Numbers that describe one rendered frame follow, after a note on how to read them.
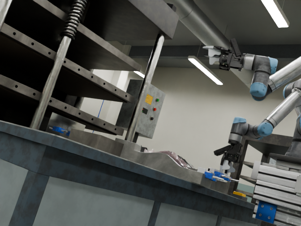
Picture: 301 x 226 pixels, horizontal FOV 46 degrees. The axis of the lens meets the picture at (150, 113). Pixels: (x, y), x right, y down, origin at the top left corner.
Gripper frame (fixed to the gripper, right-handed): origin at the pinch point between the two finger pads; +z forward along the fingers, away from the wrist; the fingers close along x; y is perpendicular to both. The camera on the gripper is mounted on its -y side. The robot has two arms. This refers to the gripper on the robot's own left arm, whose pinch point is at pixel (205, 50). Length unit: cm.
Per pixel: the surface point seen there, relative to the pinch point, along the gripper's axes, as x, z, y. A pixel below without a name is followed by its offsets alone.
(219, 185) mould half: 51, -20, 55
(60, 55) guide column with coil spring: 2, 81, 18
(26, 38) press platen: -15, 92, 20
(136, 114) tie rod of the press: 71, 52, 19
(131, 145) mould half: 12, 25, 56
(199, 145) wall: 787, 124, -167
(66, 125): 29, 75, 51
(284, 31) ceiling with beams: 479, -27, -353
